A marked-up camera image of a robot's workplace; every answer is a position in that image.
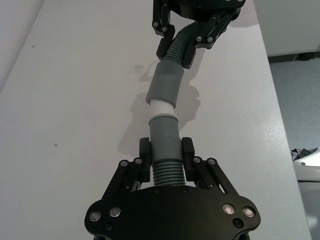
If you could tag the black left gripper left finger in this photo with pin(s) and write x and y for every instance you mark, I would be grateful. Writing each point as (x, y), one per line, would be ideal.
(144, 160)

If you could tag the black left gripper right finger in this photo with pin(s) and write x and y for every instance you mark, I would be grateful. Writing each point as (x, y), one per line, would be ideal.
(189, 160)

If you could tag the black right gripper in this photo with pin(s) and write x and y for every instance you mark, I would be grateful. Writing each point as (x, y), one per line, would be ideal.
(200, 8)

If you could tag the white plastic tube connector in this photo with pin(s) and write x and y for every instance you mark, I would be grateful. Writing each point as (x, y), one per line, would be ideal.
(161, 107)

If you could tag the white curved plastic object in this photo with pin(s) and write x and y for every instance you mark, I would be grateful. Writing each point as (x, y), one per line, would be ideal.
(310, 170)

